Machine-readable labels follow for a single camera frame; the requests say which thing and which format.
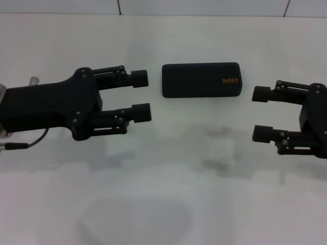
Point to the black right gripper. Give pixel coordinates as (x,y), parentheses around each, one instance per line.
(315,120)

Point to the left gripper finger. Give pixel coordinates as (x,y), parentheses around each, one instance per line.
(141,113)
(139,77)

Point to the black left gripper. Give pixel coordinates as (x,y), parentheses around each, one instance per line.
(51,107)

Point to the black glasses case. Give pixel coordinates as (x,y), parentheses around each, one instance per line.
(199,80)

